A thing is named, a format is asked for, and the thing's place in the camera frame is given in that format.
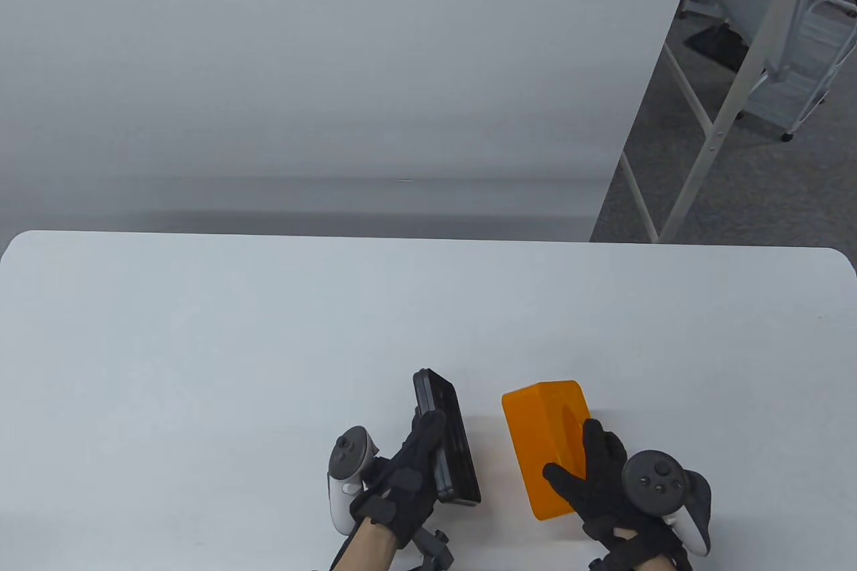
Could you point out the person's left hand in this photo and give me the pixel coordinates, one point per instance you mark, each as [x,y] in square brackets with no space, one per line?
[402,497]

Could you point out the person's right hand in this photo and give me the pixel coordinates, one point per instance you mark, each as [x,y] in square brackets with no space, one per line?
[599,491]

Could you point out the black tissue box base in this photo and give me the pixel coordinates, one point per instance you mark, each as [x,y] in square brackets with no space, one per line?
[458,457]

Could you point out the orange tissue box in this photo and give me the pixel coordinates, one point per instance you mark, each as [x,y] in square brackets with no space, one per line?
[535,437]

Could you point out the person's left forearm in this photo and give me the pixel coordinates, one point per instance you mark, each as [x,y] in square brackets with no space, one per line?
[365,551]

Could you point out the grey white right hand controller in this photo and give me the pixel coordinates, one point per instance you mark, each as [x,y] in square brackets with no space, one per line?
[656,480]

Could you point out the grey white hand controller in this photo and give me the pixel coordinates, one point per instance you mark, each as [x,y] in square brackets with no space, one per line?
[656,480]
[348,457]

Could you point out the grey white left hand controller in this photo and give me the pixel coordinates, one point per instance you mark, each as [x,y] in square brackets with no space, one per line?
[348,457]

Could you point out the white partition board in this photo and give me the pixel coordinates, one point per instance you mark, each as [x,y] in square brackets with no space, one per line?
[335,62]

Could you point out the white step stool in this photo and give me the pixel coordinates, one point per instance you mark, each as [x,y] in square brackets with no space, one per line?
[800,89]

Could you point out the black flat floor object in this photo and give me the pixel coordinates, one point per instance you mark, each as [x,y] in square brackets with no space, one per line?
[716,45]

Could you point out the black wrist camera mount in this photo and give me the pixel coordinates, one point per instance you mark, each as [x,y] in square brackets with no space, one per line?
[432,551]

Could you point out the white metal frame stand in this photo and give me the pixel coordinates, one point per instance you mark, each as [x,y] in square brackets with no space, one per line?
[730,102]

